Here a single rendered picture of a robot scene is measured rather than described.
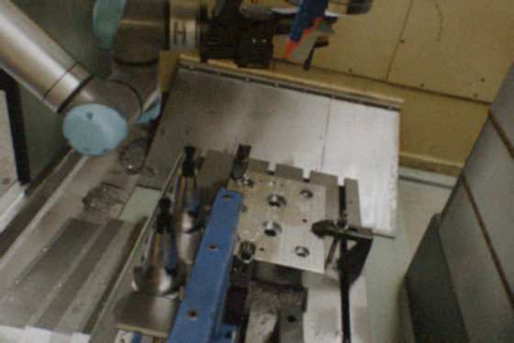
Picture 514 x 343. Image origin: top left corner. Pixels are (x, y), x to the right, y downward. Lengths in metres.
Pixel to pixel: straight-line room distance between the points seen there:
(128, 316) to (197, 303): 0.07
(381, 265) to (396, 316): 0.20
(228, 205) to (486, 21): 1.44
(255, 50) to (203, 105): 1.11
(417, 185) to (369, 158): 0.34
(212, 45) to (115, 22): 0.15
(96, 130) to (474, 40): 1.54
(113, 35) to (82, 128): 0.16
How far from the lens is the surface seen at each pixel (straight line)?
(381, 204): 1.77
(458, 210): 1.26
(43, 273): 1.30
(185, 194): 0.64
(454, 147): 2.15
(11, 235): 1.43
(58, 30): 1.44
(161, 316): 0.57
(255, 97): 1.92
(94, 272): 1.27
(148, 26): 0.77
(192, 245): 0.64
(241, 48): 0.78
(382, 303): 1.50
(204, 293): 0.58
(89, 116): 0.68
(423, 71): 1.97
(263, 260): 0.97
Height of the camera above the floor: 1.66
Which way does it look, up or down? 34 degrees down
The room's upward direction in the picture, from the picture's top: 11 degrees clockwise
